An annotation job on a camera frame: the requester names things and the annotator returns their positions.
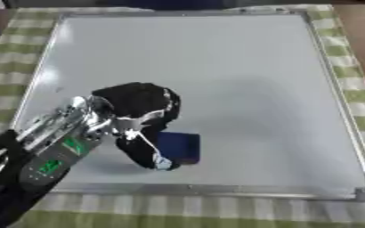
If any white whiteboard with metal frame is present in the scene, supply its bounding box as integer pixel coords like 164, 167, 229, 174
9, 10, 365, 203

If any blue whiteboard eraser brush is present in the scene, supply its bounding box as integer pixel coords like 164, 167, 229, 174
154, 131, 201, 166

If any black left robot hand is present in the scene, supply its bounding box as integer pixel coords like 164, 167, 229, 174
90, 82, 183, 172

